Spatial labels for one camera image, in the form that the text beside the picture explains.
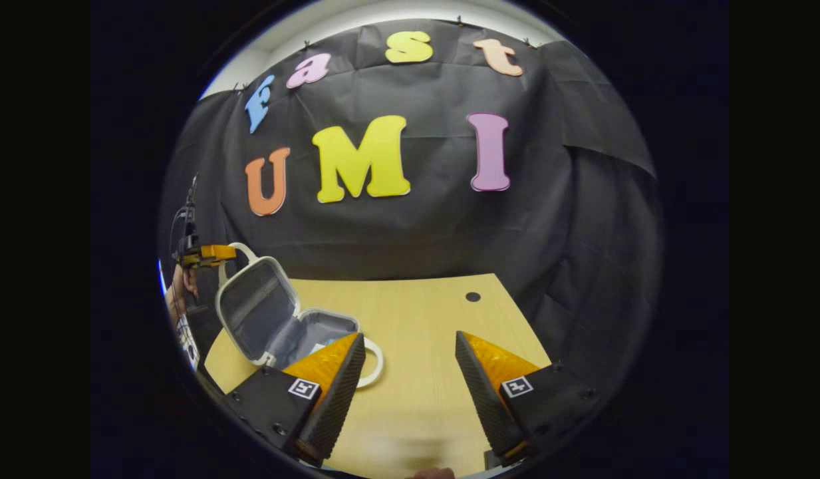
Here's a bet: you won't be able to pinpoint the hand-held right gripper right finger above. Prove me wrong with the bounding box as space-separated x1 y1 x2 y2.
454 331 601 467

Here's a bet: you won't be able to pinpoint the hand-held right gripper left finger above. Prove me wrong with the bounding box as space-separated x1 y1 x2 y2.
225 333 368 468

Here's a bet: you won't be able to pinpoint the white suitcase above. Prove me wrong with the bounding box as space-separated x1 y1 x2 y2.
214 242 386 391

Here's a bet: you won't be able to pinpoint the black backdrop cloth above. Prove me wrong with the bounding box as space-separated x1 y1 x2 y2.
158 19 664 426

